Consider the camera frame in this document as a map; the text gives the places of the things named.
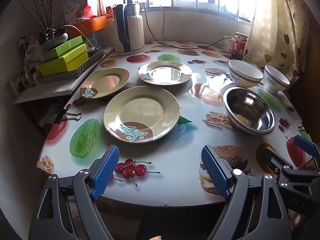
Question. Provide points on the small white blue-striped bowl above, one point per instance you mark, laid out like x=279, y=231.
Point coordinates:
x=275, y=82

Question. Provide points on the black binder clip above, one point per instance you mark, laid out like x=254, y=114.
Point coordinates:
x=62, y=117

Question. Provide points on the heart patterned curtain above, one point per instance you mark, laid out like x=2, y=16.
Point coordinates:
x=275, y=30

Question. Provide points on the cream electric kettle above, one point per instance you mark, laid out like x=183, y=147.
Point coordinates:
x=135, y=35

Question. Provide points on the cartoon printed bag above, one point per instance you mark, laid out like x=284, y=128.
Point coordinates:
x=72, y=5

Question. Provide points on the striped storage tray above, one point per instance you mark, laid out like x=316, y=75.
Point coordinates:
x=82, y=68

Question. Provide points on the large white blue-striped bowl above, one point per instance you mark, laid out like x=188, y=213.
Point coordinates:
x=243, y=76

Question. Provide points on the yellow green flat box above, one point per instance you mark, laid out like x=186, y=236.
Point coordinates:
x=77, y=51
x=62, y=63

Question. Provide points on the small white carton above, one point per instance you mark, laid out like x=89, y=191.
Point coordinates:
x=228, y=44

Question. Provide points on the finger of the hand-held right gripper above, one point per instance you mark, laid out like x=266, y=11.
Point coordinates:
x=304, y=144
x=272, y=158

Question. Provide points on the grey round device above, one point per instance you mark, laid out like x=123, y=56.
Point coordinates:
x=56, y=40

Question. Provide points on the orange box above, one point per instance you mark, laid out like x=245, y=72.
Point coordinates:
x=90, y=25

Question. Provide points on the dried twig bunch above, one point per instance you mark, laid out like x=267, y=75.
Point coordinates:
x=46, y=12

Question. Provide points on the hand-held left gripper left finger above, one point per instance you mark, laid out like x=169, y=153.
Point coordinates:
x=105, y=172

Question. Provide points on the beige plate with brown patch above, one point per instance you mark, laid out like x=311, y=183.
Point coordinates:
x=140, y=110
x=165, y=73
x=105, y=82

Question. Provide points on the red label glass jar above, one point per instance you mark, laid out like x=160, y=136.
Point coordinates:
x=238, y=46

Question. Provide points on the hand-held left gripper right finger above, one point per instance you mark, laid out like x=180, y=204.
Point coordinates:
x=215, y=172

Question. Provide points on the stainless steel bowl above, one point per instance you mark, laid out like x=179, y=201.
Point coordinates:
x=250, y=110

